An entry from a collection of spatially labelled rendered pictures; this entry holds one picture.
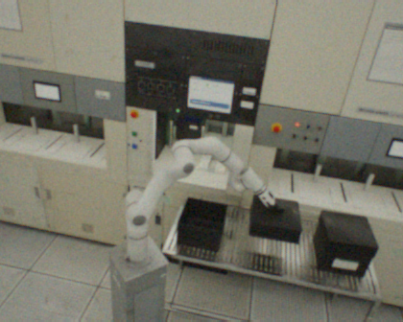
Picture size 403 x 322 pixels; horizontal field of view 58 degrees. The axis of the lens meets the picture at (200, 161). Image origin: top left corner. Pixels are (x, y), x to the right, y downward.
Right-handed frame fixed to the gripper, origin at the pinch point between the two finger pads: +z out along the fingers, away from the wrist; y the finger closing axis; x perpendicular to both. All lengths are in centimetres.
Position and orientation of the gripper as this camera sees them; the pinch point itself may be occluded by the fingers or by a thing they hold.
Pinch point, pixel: (275, 207)
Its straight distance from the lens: 221.9
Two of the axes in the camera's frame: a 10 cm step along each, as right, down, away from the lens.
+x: -7.6, 4.9, 4.3
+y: 1.5, -5.0, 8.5
